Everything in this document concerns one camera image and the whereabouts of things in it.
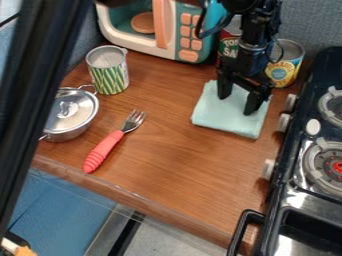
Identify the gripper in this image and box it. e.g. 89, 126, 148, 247
215, 39, 277, 117

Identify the light blue cloth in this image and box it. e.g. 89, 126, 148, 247
189, 79, 273, 140

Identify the red tomato sauce can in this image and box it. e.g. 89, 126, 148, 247
215, 13, 245, 68

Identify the yellow can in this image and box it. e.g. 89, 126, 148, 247
263, 38, 308, 89

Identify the toy stove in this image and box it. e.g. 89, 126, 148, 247
225, 45, 342, 256

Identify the toy microwave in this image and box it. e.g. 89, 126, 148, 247
93, 0, 230, 65

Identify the green striped can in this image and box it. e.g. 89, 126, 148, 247
84, 44, 131, 96

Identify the silver pot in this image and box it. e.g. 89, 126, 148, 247
37, 84, 101, 144

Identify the red handled fork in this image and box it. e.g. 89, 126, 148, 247
81, 109, 149, 175

